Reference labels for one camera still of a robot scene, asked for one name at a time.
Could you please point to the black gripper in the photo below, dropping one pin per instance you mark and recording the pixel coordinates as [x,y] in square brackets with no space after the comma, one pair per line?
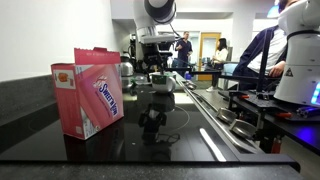
[155,52]

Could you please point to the clear glass lid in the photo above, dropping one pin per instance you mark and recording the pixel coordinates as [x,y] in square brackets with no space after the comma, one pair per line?
[140,80]

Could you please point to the stainless steel appliance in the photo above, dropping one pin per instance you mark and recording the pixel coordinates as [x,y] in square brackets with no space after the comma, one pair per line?
[137,53]

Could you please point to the silver kettle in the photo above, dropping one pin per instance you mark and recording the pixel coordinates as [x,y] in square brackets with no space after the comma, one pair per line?
[126,66]

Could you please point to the man in dark blue scrubs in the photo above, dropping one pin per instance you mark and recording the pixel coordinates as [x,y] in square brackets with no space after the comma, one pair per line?
[184,50]

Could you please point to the black horizontal bar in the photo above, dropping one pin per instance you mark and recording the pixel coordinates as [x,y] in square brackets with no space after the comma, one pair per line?
[203,71]

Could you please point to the yellow door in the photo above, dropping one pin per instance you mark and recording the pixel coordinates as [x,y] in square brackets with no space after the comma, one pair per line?
[209,46]

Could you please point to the woman in white top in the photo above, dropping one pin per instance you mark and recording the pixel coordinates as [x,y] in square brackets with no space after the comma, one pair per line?
[219,58]

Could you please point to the light blue chair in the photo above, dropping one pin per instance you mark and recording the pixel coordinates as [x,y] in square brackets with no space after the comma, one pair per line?
[229,71]

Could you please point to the pink Sweet'n Low box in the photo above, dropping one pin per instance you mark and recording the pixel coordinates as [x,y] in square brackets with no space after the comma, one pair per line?
[88,96]

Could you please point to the silver stove knob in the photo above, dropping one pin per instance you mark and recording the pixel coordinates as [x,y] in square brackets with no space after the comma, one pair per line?
[226,115]
[244,128]

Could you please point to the seated person navy jacket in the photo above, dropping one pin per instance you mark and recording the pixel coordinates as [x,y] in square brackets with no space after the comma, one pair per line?
[263,56]

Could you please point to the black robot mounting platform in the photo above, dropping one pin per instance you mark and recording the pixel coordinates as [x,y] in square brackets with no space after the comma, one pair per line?
[266,105]

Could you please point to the silver blue metal bar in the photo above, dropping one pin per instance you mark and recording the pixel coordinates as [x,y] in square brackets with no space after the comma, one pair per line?
[308,111]

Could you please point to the black vertical post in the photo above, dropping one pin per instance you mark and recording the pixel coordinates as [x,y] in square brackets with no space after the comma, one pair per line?
[264,56]

